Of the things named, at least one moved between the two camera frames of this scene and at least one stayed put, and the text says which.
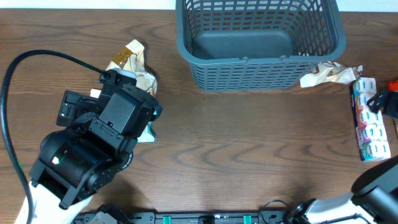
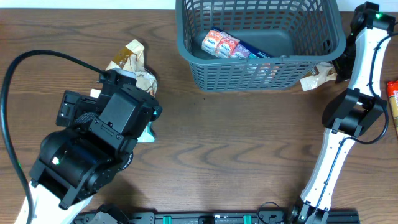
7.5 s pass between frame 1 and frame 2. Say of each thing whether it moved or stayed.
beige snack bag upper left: stayed
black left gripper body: stayed
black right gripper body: moved
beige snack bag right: stayed
